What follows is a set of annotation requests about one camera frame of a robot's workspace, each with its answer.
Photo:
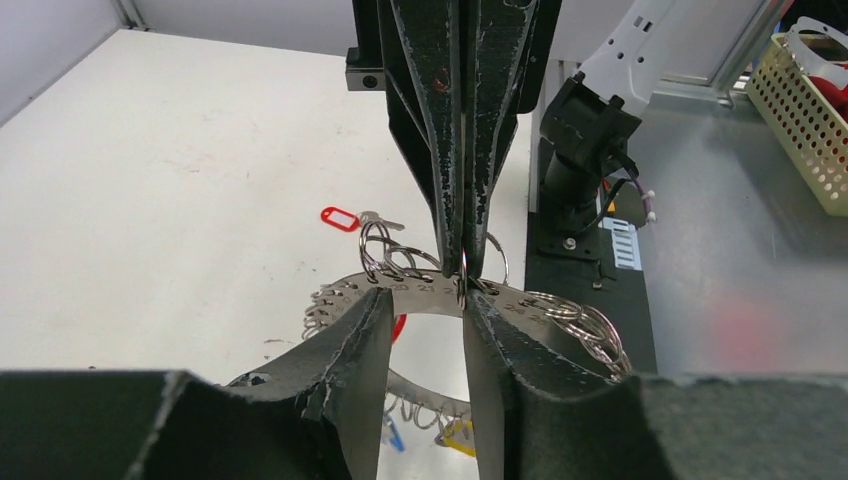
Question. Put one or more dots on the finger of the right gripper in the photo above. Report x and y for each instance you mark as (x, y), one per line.
(506, 45)
(421, 59)

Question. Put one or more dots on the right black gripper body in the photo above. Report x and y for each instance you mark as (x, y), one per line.
(364, 66)

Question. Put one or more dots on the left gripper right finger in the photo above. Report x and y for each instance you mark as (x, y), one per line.
(538, 415)

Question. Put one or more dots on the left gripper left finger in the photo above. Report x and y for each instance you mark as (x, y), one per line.
(315, 412)

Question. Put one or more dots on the key with red tag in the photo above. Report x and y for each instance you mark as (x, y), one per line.
(349, 222)

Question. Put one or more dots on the metal disc keyring holder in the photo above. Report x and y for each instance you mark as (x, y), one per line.
(418, 287)

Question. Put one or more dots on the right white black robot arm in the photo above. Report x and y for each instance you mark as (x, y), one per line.
(600, 105)

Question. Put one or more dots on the blue tag on keyring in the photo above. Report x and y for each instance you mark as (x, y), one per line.
(390, 435)

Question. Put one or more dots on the red tag on keyring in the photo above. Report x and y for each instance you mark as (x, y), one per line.
(399, 325)

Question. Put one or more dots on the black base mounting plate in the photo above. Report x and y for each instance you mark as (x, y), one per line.
(583, 270)

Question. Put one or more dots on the cream perforated basket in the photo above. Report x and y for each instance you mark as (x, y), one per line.
(808, 126)

